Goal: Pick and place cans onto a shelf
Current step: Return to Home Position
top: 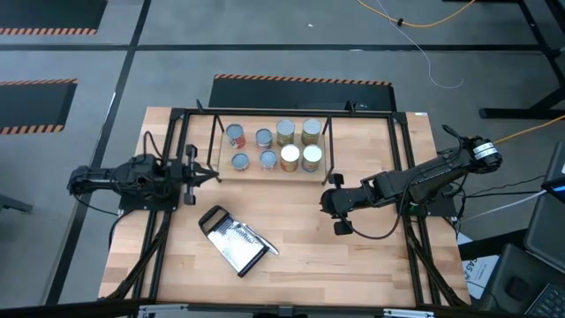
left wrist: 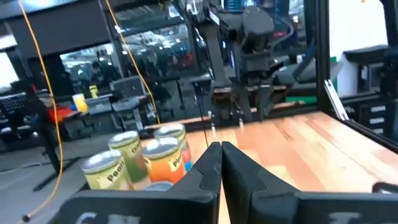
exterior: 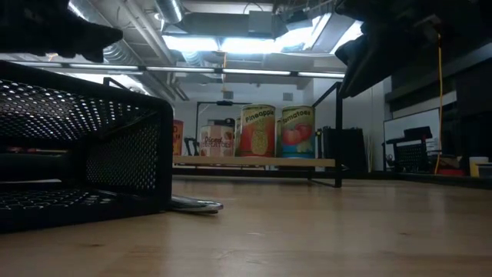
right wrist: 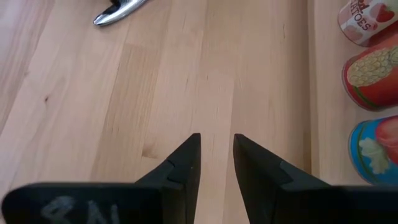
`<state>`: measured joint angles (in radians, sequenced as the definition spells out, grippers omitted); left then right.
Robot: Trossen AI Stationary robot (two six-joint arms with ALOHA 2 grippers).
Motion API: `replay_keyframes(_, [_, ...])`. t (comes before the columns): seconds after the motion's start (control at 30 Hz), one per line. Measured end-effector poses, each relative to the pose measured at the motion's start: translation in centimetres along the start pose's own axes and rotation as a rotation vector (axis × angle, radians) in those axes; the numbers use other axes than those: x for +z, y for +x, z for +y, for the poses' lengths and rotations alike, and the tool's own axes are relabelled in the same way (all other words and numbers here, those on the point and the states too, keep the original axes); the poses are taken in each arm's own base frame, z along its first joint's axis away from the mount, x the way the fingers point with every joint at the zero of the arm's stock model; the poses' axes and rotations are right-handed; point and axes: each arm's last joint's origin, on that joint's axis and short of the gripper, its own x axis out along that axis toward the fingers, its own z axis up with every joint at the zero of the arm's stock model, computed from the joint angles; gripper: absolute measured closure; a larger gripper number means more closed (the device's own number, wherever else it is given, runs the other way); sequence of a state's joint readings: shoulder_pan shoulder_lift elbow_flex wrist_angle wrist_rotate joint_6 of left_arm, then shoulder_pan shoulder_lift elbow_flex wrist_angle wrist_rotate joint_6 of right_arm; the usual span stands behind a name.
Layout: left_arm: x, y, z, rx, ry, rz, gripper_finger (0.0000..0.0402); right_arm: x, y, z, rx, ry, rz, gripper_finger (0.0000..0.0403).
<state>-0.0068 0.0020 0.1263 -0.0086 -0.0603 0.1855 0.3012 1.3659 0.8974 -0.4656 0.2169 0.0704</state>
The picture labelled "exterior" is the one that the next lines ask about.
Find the black table frame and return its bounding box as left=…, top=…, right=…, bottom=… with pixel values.
left=171, top=167, right=492, bottom=189

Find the yellow and white container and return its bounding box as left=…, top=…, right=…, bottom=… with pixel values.
left=468, top=155, right=492, bottom=179

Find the tall green fruit can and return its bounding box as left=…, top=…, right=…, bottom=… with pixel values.
left=274, top=117, right=282, bottom=158

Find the short diced tomatoes can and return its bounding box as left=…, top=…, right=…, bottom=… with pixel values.
left=199, top=125, right=235, bottom=158

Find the black background desk stand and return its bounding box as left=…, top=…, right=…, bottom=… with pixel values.
left=383, top=125, right=434, bottom=172

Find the long horizontal light bar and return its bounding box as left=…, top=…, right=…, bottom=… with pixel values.
left=11, top=60, right=347, bottom=80

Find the black mesh metal basket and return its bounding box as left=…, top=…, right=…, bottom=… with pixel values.
left=0, top=60, right=174, bottom=234

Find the tall tomatoes can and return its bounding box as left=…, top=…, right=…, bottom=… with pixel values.
left=280, top=105, right=316, bottom=159

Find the black background cabinet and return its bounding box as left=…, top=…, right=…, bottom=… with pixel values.
left=321, top=125, right=368, bottom=173

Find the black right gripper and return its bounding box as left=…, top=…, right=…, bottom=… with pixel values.
left=334, top=15, right=445, bottom=99

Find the silver metal spoon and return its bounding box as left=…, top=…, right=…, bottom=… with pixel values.
left=171, top=195, right=224, bottom=215

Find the slanted ceiling light panel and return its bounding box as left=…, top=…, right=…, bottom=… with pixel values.
left=274, top=13, right=364, bottom=55

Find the black background frame rig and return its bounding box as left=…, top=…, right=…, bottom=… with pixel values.
left=194, top=100, right=253, bottom=155

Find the long silver ceiling duct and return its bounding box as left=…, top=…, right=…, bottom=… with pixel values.
left=68, top=0, right=178, bottom=66

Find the silver spiral ceiling duct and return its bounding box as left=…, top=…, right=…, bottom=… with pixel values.
left=153, top=0, right=185, bottom=25

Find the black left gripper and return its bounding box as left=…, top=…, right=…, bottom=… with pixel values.
left=22, top=0, right=125, bottom=64

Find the white wall board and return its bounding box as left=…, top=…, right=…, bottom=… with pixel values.
left=383, top=108, right=442, bottom=157

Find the orange and red can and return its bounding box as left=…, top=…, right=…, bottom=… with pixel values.
left=172, top=119, right=185, bottom=157

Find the wooden shelf black frame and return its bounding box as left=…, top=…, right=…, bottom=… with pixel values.
left=171, top=80, right=344, bottom=189

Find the bright ceiling light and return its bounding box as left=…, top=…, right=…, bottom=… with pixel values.
left=161, top=33, right=278, bottom=55

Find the tall red pineapple can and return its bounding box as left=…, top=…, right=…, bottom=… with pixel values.
left=238, top=103, right=277, bottom=158

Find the yellow hanging cable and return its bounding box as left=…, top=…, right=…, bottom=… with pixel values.
left=434, top=33, right=444, bottom=175

